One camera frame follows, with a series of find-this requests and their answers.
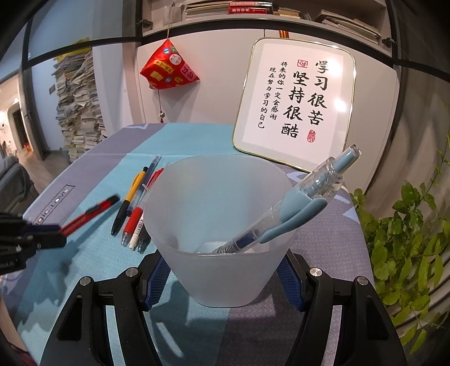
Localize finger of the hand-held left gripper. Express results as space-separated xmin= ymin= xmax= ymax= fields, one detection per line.
xmin=0 ymin=212 xmax=61 ymax=237
xmin=21 ymin=234 xmax=67 ymax=249

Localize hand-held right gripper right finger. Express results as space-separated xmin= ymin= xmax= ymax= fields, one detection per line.
xmin=276 ymin=250 xmax=410 ymax=366

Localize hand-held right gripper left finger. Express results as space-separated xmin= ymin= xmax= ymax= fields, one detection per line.
xmin=40 ymin=251 xmax=171 ymax=366

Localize clear white gel pen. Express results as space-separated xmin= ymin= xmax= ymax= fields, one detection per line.
xmin=127 ymin=181 xmax=152 ymax=251

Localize red and black pen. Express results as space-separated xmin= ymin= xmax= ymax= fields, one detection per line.
xmin=60 ymin=196 xmax=120 ymax=236

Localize frosted plastic cup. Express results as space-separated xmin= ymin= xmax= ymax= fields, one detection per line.
xmin=143 ymin=155 xmax=299 ymax=307

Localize red gel pen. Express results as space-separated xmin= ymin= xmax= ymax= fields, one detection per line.
xmin=120 ymin=168 xmax=165 ymax=247

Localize yellow black pen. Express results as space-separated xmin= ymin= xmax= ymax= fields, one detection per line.
xmin=110 ymin=167 xmax=148 ymax=236

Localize light blue whale pen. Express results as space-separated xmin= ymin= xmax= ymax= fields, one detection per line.
xmin=215 ymin=144 xmax=363 ymax=255

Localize dark blue gel pen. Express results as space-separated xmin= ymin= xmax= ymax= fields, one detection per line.
xmin=126 ymin=156 xmax=162 ymax=217

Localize grey sofa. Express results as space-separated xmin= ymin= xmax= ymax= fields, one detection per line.
xmin=0 ymin=155 xmax=37 ymax=215

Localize blue grey table mat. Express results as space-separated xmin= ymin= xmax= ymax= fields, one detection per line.
xmin=0 ymin=122 xmax=375 ymax=366

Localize green potted plant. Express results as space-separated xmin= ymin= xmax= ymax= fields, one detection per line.
xmin=350 ymin=123 xmax=450 ymax=356

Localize tall stack of newspapers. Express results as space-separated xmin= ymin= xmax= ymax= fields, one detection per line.
xmin=52 ymin=49 xmax=108 ymax=163

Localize framed calligraphy sign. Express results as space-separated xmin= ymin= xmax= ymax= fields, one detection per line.
xmin=232 ymin=36 xmax=356 ymax=166

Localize yellow paper sheet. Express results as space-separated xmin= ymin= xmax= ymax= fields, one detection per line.
xmin=56 ymin=47 xmax=90 ymax=62

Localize red hanging pyramid ornament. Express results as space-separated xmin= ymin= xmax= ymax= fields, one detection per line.
xmin=139 ymin=7 xmax=202 ymax=124

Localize messy pile of booklets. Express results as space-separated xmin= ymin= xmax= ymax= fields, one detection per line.
xmin=314 ymin=9 xmax=382 ymax=44

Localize small stack of books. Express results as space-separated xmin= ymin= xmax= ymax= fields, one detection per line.
xmin=272 ymin=7 xmax=303 ymax=19

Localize flat stack of booklets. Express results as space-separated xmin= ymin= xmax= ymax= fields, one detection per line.
xmin=183 ymin=0 xmax=231 ymax=18

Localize red books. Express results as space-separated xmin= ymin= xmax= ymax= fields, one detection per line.
xmin=228 ymin=2 xmax=273 ymax=15

